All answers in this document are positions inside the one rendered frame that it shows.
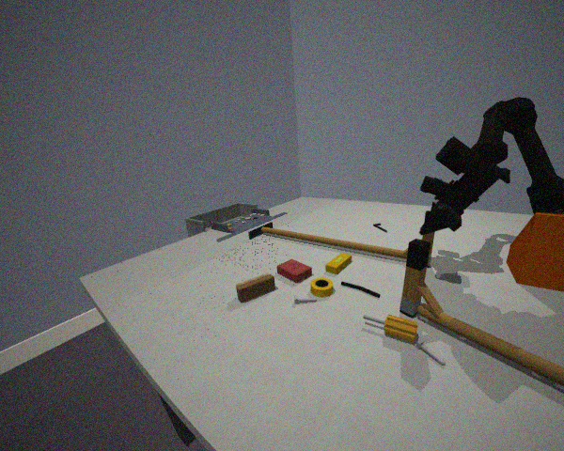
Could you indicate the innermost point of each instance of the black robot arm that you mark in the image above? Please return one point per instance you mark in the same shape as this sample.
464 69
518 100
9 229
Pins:
479 163

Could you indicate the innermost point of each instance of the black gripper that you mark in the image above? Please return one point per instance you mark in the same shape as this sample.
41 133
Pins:
449 214

